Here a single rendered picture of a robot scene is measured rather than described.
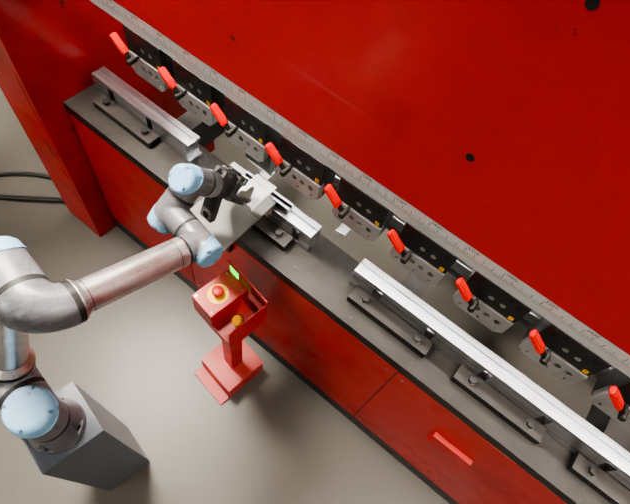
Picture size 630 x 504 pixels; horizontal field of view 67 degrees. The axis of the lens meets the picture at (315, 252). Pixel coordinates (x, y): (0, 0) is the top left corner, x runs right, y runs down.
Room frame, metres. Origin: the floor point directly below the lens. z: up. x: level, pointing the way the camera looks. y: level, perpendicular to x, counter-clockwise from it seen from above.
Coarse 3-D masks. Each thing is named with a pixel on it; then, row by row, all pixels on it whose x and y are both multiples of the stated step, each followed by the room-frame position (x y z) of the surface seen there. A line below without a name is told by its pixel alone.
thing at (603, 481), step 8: (576, 456) 0.37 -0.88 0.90; (568, 464) 0.35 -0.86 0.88; (576, 464) 0.35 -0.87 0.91; (584, 464) 0.35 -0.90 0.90; (592, 464) 0.36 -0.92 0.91; (576, 472) 0.33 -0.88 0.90; (584, 472) 0.33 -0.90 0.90; (600, 472) 0.34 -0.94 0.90; (584, 480) 0.31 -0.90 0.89; (592, 480) 0.31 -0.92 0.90; (600, 480) 0.32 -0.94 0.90; (608, 480) 0.32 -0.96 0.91; (592, 488) 0.30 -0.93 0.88; (600, 488) 0.30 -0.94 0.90; (608, 488) 0.30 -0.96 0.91; (616, 488) 0.31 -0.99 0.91; (624, 488) 0.31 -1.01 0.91; (608, 496) 0.28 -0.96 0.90; (616, 496) 0.29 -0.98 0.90; (624, 496) 0.29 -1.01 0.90
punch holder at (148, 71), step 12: (132, 36) 1.11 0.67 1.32; (132, 48) 1.12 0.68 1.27; (144, 48) 1.09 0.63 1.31; (156, 48) 1.07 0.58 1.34; (144, 60) 1.10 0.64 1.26; (156, 60) 1.07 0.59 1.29; (168, 60) 1.09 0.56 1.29; (144, 72) 1.10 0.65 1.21; (156, 72) 1.07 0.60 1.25; (156, 84) 1.08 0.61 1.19
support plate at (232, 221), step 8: (224, 200) 0.85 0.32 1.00; (264, 200) 0.89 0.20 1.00; (272, 200) 0.90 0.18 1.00; (192, 208) 0.79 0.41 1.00; (200, 208) 0.80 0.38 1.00; (224, 208) 0.82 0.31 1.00; (232, 208) 0.83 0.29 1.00; (240, 208) 0.84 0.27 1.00; (256, 208) 0.85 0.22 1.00; (264, 208) 0.86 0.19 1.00; (200, 216) 0.77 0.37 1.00; (224, 216) 0.79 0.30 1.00; (232, 216) 0.80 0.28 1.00; (240, 216) 0.81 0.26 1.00; (248, 216) 0.82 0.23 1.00; (208, 224) 0.75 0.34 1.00; (216, 224) 0.76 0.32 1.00; (224, 224) 0.77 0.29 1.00; (232, 224) 0.77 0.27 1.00; (240, 224) 0.78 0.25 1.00; (248, 224) 0.79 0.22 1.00; (216, 232) 0.73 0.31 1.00; (224, 232) 0.74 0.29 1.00; (232, 232) 0.75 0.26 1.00; (240, 232) 0.75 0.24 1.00; (224, 240) 0.71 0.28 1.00; (232, 240) 0.72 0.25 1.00; (224, 248) 0.68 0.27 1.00
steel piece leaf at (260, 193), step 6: (252, 180) 0.96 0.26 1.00; (246, 186) 0.93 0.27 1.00; (258, 186) 0.94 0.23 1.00; (258, 192) 0.92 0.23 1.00; (264, 192) 0.92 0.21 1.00; (270, 192) 0.93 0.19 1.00; (252, 198) 0.89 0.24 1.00; (258, 198) 0.89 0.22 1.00; (264, 198) 0.90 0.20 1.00; (246, 204) 0.84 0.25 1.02; (252, 204) 0.86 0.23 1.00; (258, 204) 0.87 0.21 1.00
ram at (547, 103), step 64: (128, 0) 1.11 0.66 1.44; (192, 0) 1.00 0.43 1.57; (256, 0) 0.91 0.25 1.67; (320, 0) 0.85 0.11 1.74; (384, 0) 0.79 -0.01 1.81; (448, 0) 0.75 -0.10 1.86; (512, 0) 0.71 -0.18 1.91; (576, 0) 0.67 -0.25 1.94; (256, 64) 0.91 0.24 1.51; (320, 64) 0.84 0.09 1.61; (384, 64) 0.78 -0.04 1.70; (448, 64) 0.73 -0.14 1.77; (512, 64) 0.69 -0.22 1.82; (576, 64) 0.65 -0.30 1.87; (320, 128) 0.82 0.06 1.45; (384, 128) 0.76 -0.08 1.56; (448, 128) 0.71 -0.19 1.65; (512, 128) 0.66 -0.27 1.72; (576, 128) 0.63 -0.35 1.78; (448, 192) 0.68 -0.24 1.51; (512, 192) 0.63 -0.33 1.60; (576, 192) 0.60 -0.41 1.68; (512, 256) 0.60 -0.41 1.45; (576, 256) 0.56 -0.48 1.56
